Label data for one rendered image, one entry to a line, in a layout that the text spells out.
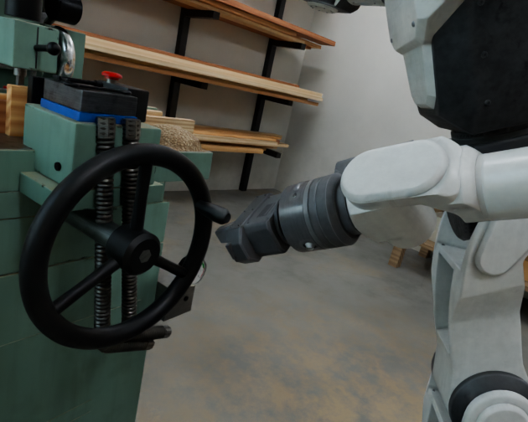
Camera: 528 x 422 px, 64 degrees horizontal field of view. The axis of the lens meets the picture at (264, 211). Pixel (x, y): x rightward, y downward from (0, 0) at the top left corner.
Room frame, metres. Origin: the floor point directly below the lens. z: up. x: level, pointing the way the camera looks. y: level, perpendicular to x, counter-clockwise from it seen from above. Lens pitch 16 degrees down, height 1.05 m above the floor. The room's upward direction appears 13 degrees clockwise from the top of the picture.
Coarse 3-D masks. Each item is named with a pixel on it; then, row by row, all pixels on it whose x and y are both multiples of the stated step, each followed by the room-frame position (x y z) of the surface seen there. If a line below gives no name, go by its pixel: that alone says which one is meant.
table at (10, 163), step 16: (0, 144) 0.56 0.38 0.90; (16, 144) 0.58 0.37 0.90; (0, 160) 0.54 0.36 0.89; (16, 160) 0.55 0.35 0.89; (32, 160) 0.57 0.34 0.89; (192, 160) 0.83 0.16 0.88; (208, 160) 0.87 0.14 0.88; (0, 176) 0.54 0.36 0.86; (16, 176) 0.55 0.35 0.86; (32, 176) 0.55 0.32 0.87; (160, 176) 0.77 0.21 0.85; (176, 176) 0.80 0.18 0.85; (208, 176) 0.88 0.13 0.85; (32, 192) 0.54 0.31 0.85; (48, 192) 0.51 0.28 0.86; (160, 192) 0.65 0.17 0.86; (80, 208) 0.54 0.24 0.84
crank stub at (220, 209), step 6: (198, 204) 0.59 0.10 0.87; (204, 204) 0.58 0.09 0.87; (210, 204) 0.58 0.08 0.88; (216, 204) 0.58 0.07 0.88; (198, 210) 0.59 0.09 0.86; (204, 210) 0.57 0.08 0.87; (210, 210) 0.57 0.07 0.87; (216, 210) 0.57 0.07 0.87; (222, 210) 0.56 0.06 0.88; (228, 210) 0.57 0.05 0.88; (210, 216) 0.57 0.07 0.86; (216, 216) 0.56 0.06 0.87; (222, 216) 0.56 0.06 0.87; (228, 216) 0.57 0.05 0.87; (216, 222) 0.56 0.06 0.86; (222, 222) 0.56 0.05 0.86
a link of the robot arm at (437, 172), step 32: (352, 160) 0.45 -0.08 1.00; (384, 160) 0.43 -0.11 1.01; (416, 160) 0.41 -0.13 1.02; (448, 160) 0.39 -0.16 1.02; (480, 160) 0.40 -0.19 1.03; (352, 192) 0.42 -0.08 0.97; (384, 192) 0.40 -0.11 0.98; (416, 192) 0.38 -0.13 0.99; (448, 192) 0.38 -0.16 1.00; (480, 192) 0.38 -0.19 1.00
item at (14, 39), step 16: (0, 16) 0.68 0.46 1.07; (0, 32) 0.67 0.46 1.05; (16, 32) 0.65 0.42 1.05; (32, 32) 0.67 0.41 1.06; (48, 32) 0.69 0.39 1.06; (0, 48) 0.67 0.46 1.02; (16, 48) 0.65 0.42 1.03; (32, 48) 0.67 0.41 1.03; (16, 64) 0.65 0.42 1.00; (32, 64) 0.67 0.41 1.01; (48, 64) 0.69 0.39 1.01
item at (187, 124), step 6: (150, 120) 0.93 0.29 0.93; (156, 120) 0.94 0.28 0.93; (162, 120) 0.95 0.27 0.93; (168, 120) 0.97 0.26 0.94; (174, 120) 0.98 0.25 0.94; (180, 120) 1.00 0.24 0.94; (186, 120) 1.02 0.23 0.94; (192, 120) 1.04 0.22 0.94; (180, 126) 1.00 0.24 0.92; (186, 126) 1.02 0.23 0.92; (192, 126) 1.03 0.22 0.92; (192, 132) 1.04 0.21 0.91
